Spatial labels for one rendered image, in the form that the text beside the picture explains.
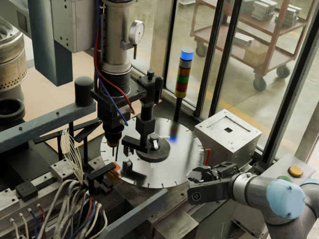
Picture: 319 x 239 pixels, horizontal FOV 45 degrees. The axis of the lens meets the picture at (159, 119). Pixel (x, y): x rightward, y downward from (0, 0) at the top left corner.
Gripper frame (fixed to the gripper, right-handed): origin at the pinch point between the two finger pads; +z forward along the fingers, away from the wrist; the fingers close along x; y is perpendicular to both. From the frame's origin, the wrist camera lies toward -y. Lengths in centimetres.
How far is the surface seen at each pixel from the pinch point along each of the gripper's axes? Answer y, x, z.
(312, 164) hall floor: 155, -62, 85
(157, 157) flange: -1.2, 4.9, 12.6
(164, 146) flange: 3.5, 6.8, 15.1
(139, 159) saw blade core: -6.1, 5.7, 15.5
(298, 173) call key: 39.7, -12.5, -4.0
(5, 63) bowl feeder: -27, 44, 62
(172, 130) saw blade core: 11.2, 9.5, 21.1
